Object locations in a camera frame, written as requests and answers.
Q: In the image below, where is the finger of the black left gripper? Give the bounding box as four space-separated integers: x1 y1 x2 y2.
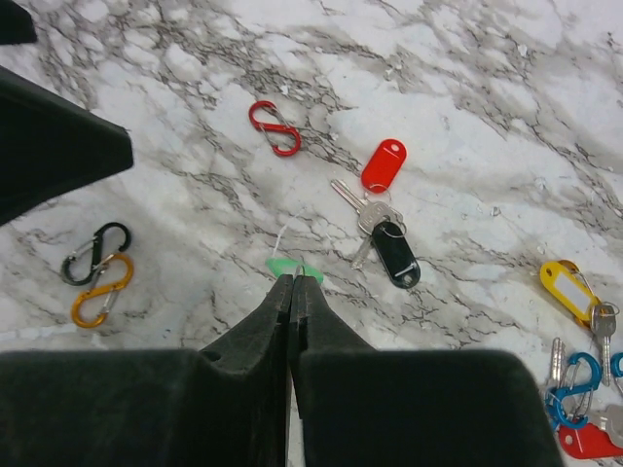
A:
1 68 133 225
0 0 37 46

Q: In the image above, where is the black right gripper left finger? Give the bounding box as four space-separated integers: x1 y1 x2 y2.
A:
1 275 293 466

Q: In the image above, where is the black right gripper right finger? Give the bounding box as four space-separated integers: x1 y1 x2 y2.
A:
290 276 562 466

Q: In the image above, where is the green key tag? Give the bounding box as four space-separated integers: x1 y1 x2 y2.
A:
265 257 324 284

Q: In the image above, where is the blue S carabiner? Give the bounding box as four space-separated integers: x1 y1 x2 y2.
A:
544 352 602 431
610 352 623 394

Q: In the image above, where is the red key tag white label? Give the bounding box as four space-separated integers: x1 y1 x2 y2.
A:
558 423 622 459

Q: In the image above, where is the yellow key tag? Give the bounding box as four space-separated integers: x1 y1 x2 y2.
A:
539 260 601 328

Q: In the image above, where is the black S carabiner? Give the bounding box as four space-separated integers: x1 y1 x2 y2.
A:
60 222 132 286

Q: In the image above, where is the silver key under black tag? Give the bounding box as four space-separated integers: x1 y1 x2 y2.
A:
350 238 372 269

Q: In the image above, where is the orange S carabiner lower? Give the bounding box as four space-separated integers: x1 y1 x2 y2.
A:
70 253 134 329

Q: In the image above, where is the black key tag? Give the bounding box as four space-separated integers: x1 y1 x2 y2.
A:
371 220 421 289

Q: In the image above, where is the silver key on solid red tag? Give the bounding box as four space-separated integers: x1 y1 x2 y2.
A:
330 179 403 234

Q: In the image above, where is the red S carabiner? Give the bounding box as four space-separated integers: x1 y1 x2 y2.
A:
248 100 302 158

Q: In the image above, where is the solid red key tag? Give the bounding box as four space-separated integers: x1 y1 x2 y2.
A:
360 138 407 194

